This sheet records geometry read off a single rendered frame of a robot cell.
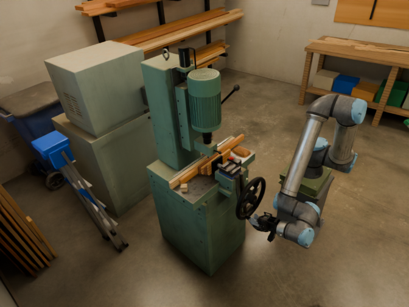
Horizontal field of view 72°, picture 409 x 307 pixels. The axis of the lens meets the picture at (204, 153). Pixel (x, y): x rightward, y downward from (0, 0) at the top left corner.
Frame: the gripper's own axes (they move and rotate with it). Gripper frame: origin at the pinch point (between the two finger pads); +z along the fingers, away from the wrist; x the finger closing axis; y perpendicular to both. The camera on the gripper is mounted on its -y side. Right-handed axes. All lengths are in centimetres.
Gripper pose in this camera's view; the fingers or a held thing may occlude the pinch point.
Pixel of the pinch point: (251, 221)
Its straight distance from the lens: 171.6
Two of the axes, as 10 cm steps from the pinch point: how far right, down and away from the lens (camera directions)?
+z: -6.8, -0.9, 7.3
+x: -6.8, 4.6, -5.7
